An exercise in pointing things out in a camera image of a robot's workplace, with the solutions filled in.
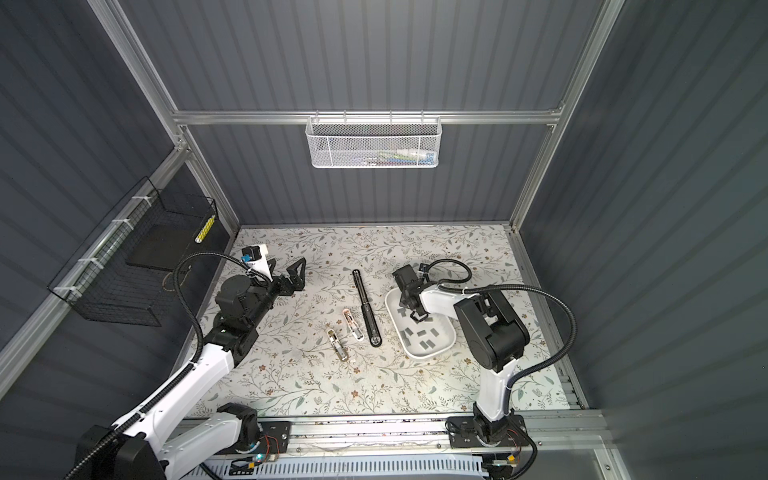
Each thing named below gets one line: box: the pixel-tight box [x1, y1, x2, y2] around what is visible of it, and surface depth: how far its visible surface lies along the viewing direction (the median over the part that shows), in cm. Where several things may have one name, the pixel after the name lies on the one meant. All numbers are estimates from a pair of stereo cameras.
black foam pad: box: [126, 224, 202, 271], surface depth 76 cm
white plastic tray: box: [385, 287, 457, 359], surface depth 93 cm
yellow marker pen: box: [194, 214, 216, 244], surface depth 83 cm
